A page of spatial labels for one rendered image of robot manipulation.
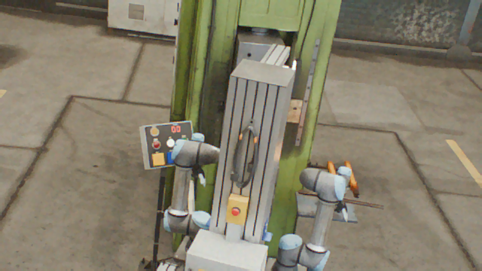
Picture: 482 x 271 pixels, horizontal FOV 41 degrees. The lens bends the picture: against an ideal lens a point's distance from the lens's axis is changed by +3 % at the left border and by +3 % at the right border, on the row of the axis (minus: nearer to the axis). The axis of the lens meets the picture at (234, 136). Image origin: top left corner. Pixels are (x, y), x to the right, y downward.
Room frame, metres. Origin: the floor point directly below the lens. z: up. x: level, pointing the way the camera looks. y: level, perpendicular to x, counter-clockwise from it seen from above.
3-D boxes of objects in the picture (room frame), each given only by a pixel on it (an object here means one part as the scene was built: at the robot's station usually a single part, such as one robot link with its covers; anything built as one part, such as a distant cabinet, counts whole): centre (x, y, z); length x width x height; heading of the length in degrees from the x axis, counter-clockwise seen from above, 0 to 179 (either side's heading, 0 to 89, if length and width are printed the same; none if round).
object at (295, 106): (4.07, -0.39, 1.27); 0.09 x 0.02 x 0.17; 98
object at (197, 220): (2.93, 0.11, 0.98); 0.13 x 0.12 x 0.14; 87
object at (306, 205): (3.79, -0.69, 0.71); 0.40 x 0.30 x 0.02; 93
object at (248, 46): (4.11, -0.11, 1.56); 0.42 x 0.39 x 0.40; 8
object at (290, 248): (2.84, -0.39, 0.98); 0.13 x 0.12 x 0.14; 72
